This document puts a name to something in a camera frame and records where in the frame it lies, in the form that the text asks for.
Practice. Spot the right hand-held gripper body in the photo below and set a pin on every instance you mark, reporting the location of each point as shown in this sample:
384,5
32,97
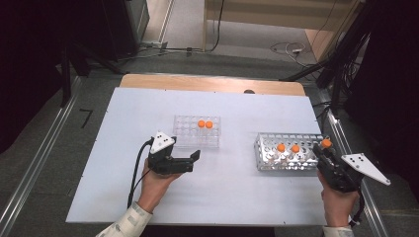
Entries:
362,166

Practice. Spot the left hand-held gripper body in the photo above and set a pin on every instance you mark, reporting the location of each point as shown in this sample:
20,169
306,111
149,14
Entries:
161,141

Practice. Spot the clear plastic tube rack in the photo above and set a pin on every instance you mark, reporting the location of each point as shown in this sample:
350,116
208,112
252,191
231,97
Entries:
187,131

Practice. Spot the perforated metal tube rack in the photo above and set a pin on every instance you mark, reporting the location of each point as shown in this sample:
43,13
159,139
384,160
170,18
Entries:
290,140

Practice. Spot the person's left hand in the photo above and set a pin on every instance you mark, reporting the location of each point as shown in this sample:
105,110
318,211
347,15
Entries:
154,191

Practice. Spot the person's right hand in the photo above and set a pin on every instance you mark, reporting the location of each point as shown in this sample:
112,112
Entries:
337,207

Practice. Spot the white table board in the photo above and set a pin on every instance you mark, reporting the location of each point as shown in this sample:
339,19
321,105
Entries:
230,197

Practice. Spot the wooden table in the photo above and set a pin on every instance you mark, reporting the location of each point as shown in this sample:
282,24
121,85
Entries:
204,84

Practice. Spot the dark table grommet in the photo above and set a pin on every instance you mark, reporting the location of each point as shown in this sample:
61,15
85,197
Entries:
249,91

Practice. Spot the black metal stand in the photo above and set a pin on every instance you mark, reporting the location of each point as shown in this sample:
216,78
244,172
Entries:
66,79

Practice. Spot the dark cabinet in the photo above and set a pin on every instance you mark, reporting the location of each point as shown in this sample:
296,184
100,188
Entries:
125,29

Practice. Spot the light wooden furniture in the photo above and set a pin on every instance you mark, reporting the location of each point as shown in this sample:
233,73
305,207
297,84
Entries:
280,13

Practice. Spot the aluminium floor rail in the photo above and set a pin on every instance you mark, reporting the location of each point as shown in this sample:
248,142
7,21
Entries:
372,204
39,151

